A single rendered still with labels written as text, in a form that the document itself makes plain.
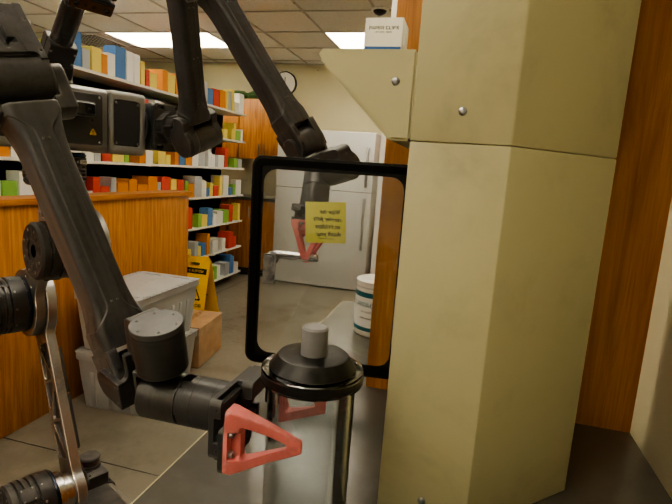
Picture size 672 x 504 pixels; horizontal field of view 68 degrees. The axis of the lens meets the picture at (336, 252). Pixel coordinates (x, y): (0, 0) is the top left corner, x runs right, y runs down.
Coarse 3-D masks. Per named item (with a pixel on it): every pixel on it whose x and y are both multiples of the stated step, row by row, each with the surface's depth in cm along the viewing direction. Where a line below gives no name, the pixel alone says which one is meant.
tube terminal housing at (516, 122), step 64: (448, 0) 53; (512, 0) 52; (576, 0) 55; (640, 0) 61; (448, 64) 54; (512, 64) 53; (576, 64) 57; (448, 128) 55; (512, 128) 54; (576, 128) 59; (448, 192) 56; (512, 192) 55; (576, 192) 61; (448, 256) 57; (512, 256) 57; (576, 256) 63; (448, 320) 58; (512, 320) 59; (576, 320) 66; (448, 384) 59; (512, 384) 61; (576, 384) 68; (384, 448) 63; (448, 448) 60; (512, 448) 63
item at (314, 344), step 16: (304, 336) 51; (320, 336) 51; (288, 352) 52; (304, 352) 51; (320, 352) 51; (336, 352) 53; (272, 368) 50; (288, 368) 49; (304, 368) 49; (320, 368) 49; (336, 368) 49; (352, 368) 51; (320, 384) 48
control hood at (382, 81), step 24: (336, 72) 58; (360, 72) 57; (384, 72) 56; (408, 72) 55; (360, 96) 57; (384, 96) 57; (408, 96) 56; (384, 120) 57; (408, 120) 56; (408, 144) 63
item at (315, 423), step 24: (264, 360) 53; (264, 384) 50; (288, 384) 48; (336, 384) 48; (288, 408) 49; (312, 408) 48; (336, 408) 49; (312, 432) 49; (336, 432) 50; (312, 456) 49; (336, 456) 50; (264, 480) 53; (288, 480) 50; (312, 480) 50; (336, 480) 51
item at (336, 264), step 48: (288, 192) 91; (336, 192) 90; (384, 192) 88; (288, 240) 92; (336, 240) 91; (384, 240) 90; (288, 288) 94; (336, 288) 92; (384, 288) 91; (288, 336) 95; (336, 336) 94; (384, 336) 92
